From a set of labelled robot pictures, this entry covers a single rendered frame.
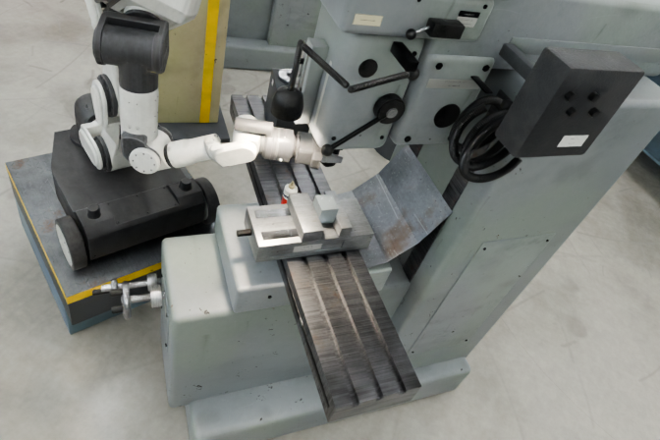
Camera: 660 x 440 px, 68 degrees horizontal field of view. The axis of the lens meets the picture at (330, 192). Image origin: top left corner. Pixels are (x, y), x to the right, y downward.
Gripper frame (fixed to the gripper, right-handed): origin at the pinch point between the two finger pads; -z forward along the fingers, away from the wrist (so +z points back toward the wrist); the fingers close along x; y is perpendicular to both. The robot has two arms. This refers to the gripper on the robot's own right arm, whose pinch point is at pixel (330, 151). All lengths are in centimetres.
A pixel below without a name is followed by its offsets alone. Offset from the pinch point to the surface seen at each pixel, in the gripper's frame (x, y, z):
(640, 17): 6, -50, -66
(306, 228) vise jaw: -14.1, 16.2, 3.7
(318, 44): -4.0, -31.9, 10.7
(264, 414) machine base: -29, 103, 2
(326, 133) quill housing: -11.2, -14.0, 5.2
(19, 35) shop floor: 240, 124, 181
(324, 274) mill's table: -20.6, 27.2, -3.4
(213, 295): -17, 47, 26
